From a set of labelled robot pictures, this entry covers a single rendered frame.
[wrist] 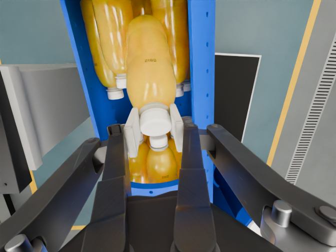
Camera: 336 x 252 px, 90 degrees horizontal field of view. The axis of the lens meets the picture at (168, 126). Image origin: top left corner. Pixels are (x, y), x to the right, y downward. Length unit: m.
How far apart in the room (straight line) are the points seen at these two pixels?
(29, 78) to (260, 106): 1.70
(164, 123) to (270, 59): 1.65
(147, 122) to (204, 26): 0.19
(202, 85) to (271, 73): 1.54
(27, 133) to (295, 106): 2.02
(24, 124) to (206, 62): 0.54
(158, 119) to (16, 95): 0.50
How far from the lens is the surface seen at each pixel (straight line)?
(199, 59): 0.30
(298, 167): 2.46
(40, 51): 1.73
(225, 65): 1.45
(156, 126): 0.20
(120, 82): 0.37
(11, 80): 0.62
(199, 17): 0.30
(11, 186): 0.70
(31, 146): 0.68
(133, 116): 0.18
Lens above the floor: 1.49
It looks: 69 degrees down
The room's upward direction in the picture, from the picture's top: 167 degrees clockwise
